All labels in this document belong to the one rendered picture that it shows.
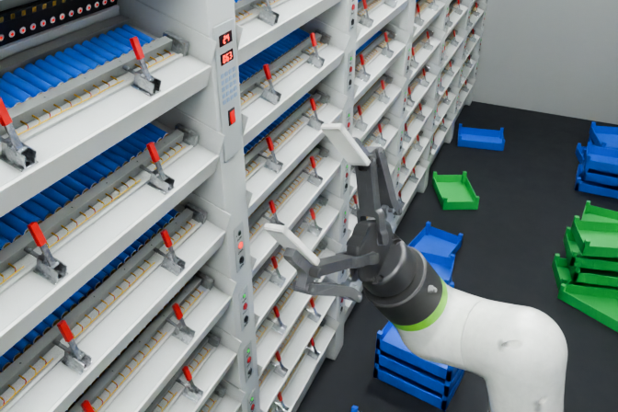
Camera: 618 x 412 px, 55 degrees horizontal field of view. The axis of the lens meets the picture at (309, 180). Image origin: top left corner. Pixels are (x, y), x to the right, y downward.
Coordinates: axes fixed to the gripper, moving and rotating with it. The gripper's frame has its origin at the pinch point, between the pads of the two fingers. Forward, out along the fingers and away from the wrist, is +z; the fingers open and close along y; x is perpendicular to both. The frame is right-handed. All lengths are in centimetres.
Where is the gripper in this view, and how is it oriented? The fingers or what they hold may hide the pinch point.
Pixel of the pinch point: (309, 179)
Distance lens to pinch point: 64.3
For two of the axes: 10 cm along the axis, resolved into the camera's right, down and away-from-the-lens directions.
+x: 7.2, 0.6, -6.9
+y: 4.4, -8.0, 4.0
